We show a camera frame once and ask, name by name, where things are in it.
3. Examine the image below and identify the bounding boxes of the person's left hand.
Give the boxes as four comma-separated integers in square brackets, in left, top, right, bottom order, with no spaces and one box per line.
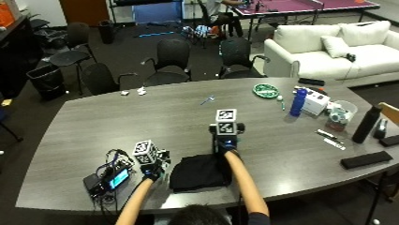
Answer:
[140,149,172,183]

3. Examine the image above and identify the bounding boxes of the person's right hand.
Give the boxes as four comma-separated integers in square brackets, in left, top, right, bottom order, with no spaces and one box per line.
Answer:
[209,123,248,158]

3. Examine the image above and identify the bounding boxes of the white marker cube, left glove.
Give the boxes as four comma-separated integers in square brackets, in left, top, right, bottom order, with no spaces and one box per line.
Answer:
[132,140,160,165]

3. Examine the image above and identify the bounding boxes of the white marker cube, glove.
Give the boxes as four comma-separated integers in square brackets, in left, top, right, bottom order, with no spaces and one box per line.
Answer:
[214,108,238,137]
[132,140,160,165]

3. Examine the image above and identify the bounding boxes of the black folded cloth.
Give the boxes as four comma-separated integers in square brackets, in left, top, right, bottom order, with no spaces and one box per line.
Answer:
[169,153,234,192]

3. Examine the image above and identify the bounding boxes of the white marker cube, right glove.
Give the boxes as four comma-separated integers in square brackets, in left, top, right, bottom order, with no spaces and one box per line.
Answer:
[214,108,238,137]

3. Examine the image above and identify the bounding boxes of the small blue grey tool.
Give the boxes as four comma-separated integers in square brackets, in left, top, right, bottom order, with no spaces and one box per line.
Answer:
[200,95,217,106]

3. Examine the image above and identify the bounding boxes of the black office chair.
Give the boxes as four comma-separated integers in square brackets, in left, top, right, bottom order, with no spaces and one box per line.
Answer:
[49,22,97,96]
[217,37,271,80]
[80,62,140,97]
[141,37,193,88]

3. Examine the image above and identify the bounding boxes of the person's black shirt sleeve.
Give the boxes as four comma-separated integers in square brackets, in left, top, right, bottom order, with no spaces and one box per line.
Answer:
[246,211,271,225]

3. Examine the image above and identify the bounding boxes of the green patterned plate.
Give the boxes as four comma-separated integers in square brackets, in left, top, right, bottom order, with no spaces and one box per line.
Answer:
[252,82,281,99]

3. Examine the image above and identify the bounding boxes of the blue water bottle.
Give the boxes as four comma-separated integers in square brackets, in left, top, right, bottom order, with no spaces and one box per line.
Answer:
[289,88,310,118]

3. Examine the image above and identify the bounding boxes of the black mesh waste bin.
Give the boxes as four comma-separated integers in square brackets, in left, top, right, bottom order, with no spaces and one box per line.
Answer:
[25,64,68,101]

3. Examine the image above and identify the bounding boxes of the black and silver pen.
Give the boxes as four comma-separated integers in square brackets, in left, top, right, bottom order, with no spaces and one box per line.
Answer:
[314,128,345,144]

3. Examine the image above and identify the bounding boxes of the white cardboard box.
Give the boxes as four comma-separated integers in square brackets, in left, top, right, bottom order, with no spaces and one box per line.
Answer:
[302,91,331,116]

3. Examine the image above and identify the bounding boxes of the silver flat strip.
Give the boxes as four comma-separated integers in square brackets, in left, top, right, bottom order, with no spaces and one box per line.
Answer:
[323,137,347,151]

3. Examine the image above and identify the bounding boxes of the black remote bar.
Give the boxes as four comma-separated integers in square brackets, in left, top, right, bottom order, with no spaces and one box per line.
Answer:
[297,77,326,87]

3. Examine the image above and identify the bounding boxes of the black round trash can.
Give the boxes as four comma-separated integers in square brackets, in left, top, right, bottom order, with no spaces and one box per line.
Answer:
[97,19,116,45]

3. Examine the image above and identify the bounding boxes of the clear plastic container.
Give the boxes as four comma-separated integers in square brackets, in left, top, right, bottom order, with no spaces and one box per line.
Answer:
[326,99,359,131]

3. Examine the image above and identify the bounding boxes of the blue upright panel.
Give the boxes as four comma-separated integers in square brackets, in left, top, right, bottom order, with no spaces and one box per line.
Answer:
[131,1,186,25]

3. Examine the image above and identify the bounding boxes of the black chair with person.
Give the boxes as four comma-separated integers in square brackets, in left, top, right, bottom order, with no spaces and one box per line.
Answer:
[194,0,226,48]

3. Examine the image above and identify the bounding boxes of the white sofa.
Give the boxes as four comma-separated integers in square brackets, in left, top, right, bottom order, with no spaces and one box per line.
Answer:
[264,20,399,88]

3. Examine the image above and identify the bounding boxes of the black cabinet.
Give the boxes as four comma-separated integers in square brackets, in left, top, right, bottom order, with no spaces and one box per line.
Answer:
[0,13,45,99]

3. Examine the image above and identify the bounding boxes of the brown wooden door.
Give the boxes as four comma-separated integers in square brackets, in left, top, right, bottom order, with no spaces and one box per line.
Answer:
[57,0,111,27]

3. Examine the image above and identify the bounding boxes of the small white cushion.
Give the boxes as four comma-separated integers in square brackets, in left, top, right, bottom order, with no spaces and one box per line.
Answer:
[319,35,351,59]

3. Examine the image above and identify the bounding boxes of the black small case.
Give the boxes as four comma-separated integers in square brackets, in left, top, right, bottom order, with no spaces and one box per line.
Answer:
[378,134,399,148]

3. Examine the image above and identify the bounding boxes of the wooden chair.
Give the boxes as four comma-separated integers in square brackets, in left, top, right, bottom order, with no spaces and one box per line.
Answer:
[377,101,399,128]

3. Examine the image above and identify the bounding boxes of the purple table-tennis table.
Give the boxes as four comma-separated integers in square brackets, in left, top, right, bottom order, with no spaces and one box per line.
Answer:
[229,0,382,41]

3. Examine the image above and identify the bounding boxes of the orange box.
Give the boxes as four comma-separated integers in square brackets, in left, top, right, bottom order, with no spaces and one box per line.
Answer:
[0,0,23,28]

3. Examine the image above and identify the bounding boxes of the large white cushion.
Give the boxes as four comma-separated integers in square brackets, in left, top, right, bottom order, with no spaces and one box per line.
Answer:
[338,20,393,48]

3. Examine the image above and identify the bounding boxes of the blue and black cable bundle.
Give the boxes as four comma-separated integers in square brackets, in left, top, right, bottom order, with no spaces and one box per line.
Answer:
[95,148,137,177]

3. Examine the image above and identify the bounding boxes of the black recorder with lit screen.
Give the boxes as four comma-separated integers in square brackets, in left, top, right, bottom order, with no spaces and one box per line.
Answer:
[83,167,132,197]

